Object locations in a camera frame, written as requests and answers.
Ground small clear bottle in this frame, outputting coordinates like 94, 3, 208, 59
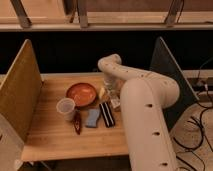
109, 91, 120, 109

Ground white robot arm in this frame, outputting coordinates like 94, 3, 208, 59
98, 54, 180, 171

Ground black striped eraser brush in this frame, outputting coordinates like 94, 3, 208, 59
99, 102, 115, 128

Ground blue sponge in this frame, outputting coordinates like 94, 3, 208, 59
86, 109, 100, 128

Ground dark red chili pepper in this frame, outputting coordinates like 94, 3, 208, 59
74, 112, 82, 135

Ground translucent plastic cup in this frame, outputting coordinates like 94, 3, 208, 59
56, 98, 76, 121

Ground right dark side panel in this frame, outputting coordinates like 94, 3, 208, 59
150, 37, 199, 130

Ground left wooden side panel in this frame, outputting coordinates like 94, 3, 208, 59
0, 39, 42, 141

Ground black floor cables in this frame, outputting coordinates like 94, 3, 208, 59
171, 56, 213, 171

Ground wooden shelf rail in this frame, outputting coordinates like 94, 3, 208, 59
0, 0, 213, 33

